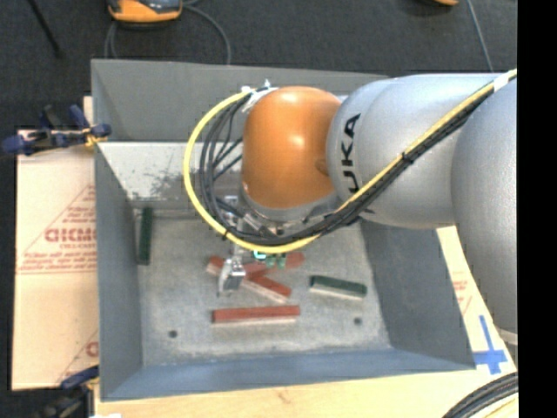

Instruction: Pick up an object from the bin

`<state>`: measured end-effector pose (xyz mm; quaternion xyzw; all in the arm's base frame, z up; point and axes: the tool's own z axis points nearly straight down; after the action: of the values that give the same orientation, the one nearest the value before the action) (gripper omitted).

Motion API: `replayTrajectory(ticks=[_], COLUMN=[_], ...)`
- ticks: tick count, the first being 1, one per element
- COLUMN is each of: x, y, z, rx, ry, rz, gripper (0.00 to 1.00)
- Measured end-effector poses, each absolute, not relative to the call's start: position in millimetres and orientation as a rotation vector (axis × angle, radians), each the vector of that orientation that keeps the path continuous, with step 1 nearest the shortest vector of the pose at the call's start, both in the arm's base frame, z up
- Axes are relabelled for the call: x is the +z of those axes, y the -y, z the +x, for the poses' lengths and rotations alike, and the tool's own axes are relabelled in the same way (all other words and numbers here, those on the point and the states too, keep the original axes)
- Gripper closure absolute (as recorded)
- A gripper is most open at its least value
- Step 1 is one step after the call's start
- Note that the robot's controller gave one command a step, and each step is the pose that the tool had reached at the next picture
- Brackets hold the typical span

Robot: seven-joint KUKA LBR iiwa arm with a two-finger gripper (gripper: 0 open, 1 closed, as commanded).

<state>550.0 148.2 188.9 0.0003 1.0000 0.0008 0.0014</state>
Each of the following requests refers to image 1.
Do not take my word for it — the brown cardboard board red print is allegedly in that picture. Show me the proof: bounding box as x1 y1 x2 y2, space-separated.
10 95 518 392

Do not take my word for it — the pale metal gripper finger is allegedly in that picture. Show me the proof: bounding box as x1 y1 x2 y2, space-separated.
217 258 234 298
226 262 248 294

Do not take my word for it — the red-brown flat block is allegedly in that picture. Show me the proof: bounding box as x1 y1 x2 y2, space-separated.
205 255 292 305
211 304 302 326
243 251 306 279

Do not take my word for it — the dark green flat block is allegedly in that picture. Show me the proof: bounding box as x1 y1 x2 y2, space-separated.
136 206 155 266
308 274 368 301

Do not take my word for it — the grey metal bin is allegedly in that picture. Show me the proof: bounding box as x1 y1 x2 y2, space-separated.
90 58 477 402

